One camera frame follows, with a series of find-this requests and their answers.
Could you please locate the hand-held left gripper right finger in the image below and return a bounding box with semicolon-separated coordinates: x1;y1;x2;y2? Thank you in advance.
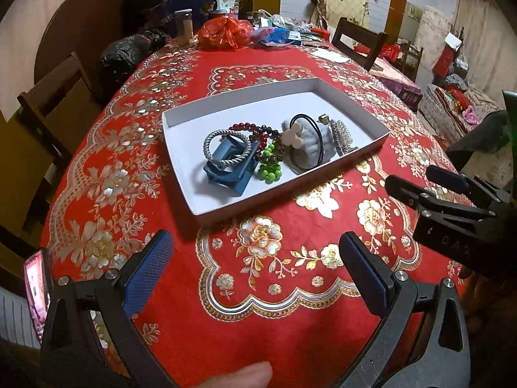
338;232;472;388

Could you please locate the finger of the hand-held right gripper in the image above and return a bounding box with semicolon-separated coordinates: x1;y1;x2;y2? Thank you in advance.
385;175;495;259
427;165;517;215

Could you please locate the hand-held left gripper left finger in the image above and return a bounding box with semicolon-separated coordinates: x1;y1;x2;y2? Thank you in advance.
40;230;178;388

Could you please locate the sparkly rhinestone bracelet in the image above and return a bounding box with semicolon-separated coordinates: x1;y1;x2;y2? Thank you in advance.
329;120;356;156

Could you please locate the light blue fluffy scrunchie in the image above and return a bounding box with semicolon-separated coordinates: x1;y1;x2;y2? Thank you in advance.
280;116;338;171

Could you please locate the white cardboard box tray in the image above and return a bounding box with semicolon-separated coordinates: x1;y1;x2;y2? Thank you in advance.
162;78;392;227

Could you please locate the black hair tie with charm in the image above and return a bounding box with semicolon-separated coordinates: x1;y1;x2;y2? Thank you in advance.
283;113;337;171

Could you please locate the blue hair claw clip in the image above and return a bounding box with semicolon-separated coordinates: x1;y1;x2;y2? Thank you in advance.
203;135;261;199

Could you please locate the green bead bracelet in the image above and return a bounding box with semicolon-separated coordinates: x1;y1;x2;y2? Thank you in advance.
258;149;284;183

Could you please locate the dark brown bead necklace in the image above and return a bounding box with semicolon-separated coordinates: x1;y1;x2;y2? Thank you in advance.
252;126;285;166

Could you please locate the grey braided hair tie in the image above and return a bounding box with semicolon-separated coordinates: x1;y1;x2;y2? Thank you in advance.
203;128;252;167

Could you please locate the red bead bracelet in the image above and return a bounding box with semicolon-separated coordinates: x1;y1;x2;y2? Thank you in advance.
228;122;267;150

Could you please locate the person's right hand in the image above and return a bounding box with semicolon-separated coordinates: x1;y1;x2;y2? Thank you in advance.
460;269;491;316

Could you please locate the person's left hand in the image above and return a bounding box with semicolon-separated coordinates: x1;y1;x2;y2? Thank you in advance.
210;361;273;388

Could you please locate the dark green jacket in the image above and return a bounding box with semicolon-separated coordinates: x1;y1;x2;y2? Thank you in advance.
446;109;517;162

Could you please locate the smartphone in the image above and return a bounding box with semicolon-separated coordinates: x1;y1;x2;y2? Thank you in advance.
23;248;53;344

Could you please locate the red floral tablecloth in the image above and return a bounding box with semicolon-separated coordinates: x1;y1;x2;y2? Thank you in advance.
38;38;481;388

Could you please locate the small wooden chair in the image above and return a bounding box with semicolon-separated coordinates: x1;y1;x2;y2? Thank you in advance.
398;40;424;81

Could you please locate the dark wooden chair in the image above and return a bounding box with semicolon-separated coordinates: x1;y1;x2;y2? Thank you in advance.
331;17;388;71
17;52;101;227

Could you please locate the white paper sheet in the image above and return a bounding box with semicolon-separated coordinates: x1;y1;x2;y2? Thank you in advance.
311;48;350;63

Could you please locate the floral cloth covered cabinet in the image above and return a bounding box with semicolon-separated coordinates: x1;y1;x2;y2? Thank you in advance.
311;0;370;33

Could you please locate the blue plastic packet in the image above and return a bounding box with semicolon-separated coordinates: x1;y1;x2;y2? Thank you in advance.
252;26;291;47

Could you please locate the red plastic bag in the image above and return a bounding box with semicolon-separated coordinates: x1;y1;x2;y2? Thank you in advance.
197;16;254;52

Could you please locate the glass jar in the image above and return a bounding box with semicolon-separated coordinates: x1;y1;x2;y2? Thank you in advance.
175;9;195;43

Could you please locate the round wooden table top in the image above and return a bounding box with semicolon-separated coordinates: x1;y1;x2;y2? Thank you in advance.
34;0;126;85

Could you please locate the blue printed bag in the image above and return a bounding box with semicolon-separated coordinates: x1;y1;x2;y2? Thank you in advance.
162;0;219;25

